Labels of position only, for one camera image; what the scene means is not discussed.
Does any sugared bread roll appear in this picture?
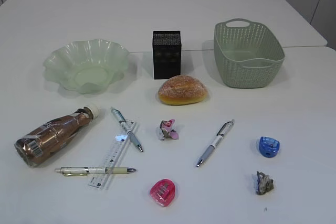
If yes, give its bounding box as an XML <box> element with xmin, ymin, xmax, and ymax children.
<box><xmin>158</xmin><ymin>75</ymin><xmax>208</xmax><ymax>105</ymax></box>

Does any grey paper ball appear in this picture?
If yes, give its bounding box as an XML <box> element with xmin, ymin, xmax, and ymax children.
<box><xmin>256</xmin><ymin>172</ymin><xmax>274</xmax><ymax>195</ymax></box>

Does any brown drink bottle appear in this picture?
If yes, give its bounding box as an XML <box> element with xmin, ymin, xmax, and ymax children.
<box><xmin>14</xmin><ymin>104</ymin><xmax>100</xmax><ymax>167</ymax></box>

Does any blue grip pen on ruler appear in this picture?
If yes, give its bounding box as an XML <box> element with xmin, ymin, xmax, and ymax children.
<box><xmin>111</xmin><ymin>107</ymin><xmax>143</xmax><ymax>152</ymax></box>

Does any black square pen holder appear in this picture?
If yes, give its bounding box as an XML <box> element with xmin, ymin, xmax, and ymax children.
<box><xmin>152</xmin><ymin>30</ymin><xmax>182</xmax><ymax>80</ymax></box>

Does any grey grip pen right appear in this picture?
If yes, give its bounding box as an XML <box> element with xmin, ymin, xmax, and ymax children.
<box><xmin>196</xmin><ymin>119</ymin><xmax>235</xmax><ymax>167</ymax></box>

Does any green wavy glass plate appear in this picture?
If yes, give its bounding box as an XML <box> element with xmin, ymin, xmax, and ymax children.
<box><xmin>43</xmin><ymin>39</ymin><xmax>130</xmax><ymax>94</ymax></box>

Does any green plastic woven basket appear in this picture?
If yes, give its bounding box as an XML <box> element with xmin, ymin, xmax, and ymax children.
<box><xmin>213</xmin><ymin>18</ymin><xmax>285</xmax><ymax>89</ymax></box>

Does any pink pencil sharpener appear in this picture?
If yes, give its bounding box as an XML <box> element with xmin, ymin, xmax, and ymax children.
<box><xmin>149</xmin><ymin>179</ymin><xmax>176</xmax><ymax>207</ymax></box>

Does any blue pencil sharpener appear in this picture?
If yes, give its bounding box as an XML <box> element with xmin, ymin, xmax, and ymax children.
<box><xmin>258</xmin><ymin>136</ymin><xmax>280</xmax><ymax>158</ymax></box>

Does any cream grip pen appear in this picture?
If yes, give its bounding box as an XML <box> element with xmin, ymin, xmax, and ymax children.
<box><xmin>55</xmin><ymin>167</ymin><xmax>137</xmax><ymax>176</ymax></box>

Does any clear plastic ruler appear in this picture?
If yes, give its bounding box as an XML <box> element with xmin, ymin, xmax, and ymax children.
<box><xmin>88</xmin><ymin>128</ymin><xmax>129</xmax><ymax>189</ymax></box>

